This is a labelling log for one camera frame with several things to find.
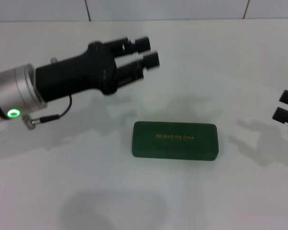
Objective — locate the green glasses case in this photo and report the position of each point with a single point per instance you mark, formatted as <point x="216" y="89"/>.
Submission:
<point x="175" y="140"/>

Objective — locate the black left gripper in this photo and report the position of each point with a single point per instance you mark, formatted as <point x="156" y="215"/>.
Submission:
<point x="74" y="74"/>

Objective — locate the silver plug on left gripper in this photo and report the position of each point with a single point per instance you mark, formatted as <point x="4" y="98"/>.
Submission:
<point x="54" y="59"/>

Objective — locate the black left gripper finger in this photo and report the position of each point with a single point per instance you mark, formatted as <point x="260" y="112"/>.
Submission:
<point x="151" y="60"/>

